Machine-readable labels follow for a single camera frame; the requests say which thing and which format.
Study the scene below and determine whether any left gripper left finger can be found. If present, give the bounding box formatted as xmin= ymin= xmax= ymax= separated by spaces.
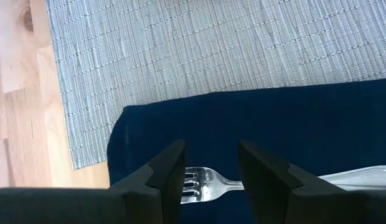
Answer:
xmin=108 ymin=139 xmax=187 ymax=224

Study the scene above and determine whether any dark blue cloth napkin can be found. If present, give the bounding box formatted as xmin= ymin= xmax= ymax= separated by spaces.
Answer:
xmin=106 ymin=77 xmax=386 ymax=224

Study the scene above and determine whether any silver fork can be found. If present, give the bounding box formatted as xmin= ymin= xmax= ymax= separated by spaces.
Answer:
xmin=180 ymin=164 xmax=386 ymax=205

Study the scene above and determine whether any grey woven placemat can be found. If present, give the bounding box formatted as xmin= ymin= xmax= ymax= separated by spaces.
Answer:
xmin=43 ymin=0 xmax=386 ymax=170

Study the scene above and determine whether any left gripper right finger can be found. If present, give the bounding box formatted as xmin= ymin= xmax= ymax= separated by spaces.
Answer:
xmin=238 ymin=139 xmax=348 ymax=224

